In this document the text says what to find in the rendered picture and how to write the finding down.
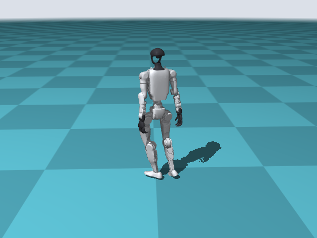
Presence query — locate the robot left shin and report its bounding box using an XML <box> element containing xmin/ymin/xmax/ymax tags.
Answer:
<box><xmin>145</xmin><ymin>144</ymin><xmax>158</xmax><ymax>173</ymax></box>

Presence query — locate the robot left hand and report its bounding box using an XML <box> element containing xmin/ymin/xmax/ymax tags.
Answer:
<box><xmin>138</xmin><ymin>115</ymin><xmax>147</xmax><ymax>133</ymax></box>

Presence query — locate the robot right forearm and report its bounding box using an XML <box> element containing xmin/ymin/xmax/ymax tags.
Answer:
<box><xmin>173</xmin><ymin>92</ymin><xmax>182</xmax><ymax>112</ymax></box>

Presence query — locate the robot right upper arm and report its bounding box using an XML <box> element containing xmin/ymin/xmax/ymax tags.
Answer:
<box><xmin>169</xmin><ymin>69</ymin><xmax>178</xmax><ymax>95</ymax></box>

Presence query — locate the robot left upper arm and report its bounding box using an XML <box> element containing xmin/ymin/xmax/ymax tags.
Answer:
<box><xmin>139</xmin><ymin>71</ymin><xmax>150</xmax><ymax>100</ymax></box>

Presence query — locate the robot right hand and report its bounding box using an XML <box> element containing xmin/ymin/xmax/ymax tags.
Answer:
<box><xmin>175</xmin><ymin>108</ymin><xmax>182</xmax><ymax>126</ymax></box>

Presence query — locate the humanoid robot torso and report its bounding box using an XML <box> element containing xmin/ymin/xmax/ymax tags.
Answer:
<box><xmin>147</xmin><ymin>66</ymin><xmax>170</xmax><ymax>120</ymax></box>

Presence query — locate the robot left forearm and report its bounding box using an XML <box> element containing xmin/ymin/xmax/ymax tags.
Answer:
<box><xmin>138</xmin><ymin>93</ymin><xmax>147</xmax><ymax>119</ymax></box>

